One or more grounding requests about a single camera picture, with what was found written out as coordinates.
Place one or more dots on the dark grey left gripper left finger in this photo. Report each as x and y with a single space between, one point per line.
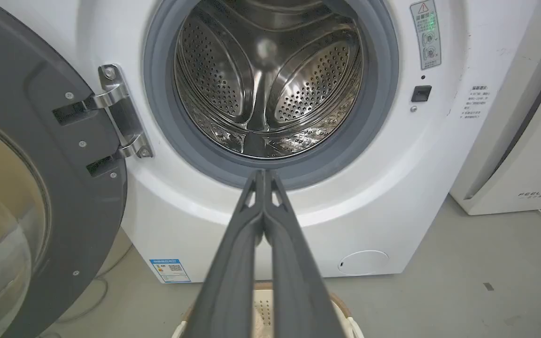
233 281

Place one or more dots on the white front-load washing machine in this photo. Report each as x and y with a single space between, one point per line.
369 197

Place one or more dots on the blue energy label sticker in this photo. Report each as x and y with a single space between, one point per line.
170 271

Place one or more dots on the grey warning label sticker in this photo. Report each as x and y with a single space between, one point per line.
426 34

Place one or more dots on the grey washing machine door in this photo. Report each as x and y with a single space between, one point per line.
26 155

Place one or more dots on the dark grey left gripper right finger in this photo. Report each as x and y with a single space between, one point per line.
298 286

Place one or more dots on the stainless steel washing machine drum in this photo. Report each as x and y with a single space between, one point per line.
270 80

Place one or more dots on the silver metal door hinge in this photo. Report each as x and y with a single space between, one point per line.
121 112

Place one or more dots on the cream plastic laundry basket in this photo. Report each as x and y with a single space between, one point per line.
262 312

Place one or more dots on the white Feelbird appliance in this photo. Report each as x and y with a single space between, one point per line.
529 141

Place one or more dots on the grey rubber door gasket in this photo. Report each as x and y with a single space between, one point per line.
270 169

